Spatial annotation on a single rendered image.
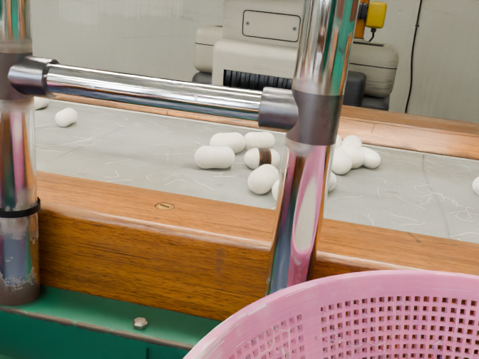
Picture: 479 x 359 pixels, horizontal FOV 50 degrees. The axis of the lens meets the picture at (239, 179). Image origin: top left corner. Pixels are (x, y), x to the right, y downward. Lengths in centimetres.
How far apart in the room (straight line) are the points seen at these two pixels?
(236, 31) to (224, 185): 73
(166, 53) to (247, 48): 167
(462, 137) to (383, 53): 71
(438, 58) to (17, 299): 231
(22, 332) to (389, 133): 46
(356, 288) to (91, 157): 30
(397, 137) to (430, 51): 188
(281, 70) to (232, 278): 81
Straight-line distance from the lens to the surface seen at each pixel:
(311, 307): 23
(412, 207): 44
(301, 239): 24
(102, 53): 290
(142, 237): 29
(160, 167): 45
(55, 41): 305
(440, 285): 27
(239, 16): 112
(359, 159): 51
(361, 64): 134
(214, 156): 45
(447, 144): 64
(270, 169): 41
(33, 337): 32
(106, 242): 30
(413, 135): 64
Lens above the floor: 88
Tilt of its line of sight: 19 degrees down
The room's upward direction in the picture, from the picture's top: 6 degrees clockwise
